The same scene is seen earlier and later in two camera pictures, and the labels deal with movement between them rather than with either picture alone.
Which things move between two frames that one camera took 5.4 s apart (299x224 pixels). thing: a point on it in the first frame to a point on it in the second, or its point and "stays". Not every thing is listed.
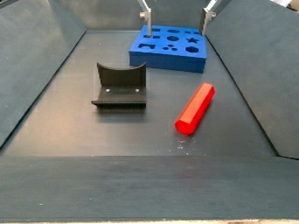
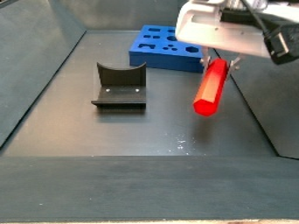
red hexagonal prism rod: x=192 y=112 to x=204 y=104
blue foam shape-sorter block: x=172 y=48 stays
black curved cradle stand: x=122 y=87 stays
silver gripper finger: x=146 y=15 to x=206 y=58
